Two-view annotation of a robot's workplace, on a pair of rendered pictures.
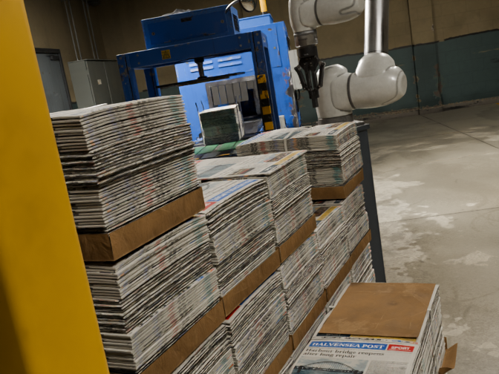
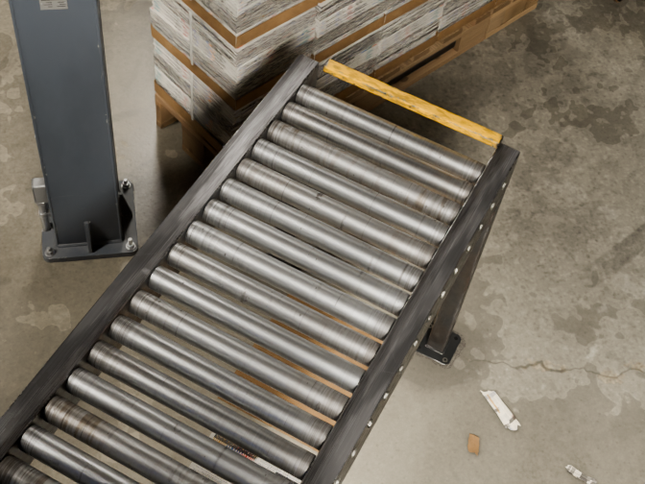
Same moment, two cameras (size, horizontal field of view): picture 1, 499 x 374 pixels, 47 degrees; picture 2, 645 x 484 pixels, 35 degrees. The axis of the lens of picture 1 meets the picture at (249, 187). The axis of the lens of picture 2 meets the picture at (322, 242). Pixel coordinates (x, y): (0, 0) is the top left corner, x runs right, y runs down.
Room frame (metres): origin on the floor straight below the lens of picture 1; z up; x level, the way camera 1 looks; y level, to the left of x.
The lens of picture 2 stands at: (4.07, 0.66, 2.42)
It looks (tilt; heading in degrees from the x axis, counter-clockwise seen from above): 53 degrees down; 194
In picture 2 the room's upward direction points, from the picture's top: 9 degrees clockwise
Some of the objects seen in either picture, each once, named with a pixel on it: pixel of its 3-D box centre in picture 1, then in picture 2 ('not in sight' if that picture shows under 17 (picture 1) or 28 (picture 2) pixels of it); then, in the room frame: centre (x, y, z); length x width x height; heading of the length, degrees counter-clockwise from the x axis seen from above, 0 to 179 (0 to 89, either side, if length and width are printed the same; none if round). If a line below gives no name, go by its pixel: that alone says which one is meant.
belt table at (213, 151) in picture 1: (216, 156); not in sight; (4.13, 0.20, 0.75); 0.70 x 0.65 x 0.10; 173
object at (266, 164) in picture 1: (226, 167); not in sight; (1.56, 0.05, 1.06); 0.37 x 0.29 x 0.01; 64
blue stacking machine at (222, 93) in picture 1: (248, 96); not in sight; (6.82, -0.17, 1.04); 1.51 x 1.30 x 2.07; 173
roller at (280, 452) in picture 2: not in sight; (200, 408); (3.32, 0.30, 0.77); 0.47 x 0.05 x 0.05; 83
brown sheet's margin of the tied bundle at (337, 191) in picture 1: (333, 183); not in sight; (2.07, -0.31, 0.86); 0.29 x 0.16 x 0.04; 154
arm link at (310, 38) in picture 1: (306, 39); not in sight; (2.31, -0.31, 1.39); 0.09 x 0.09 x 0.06
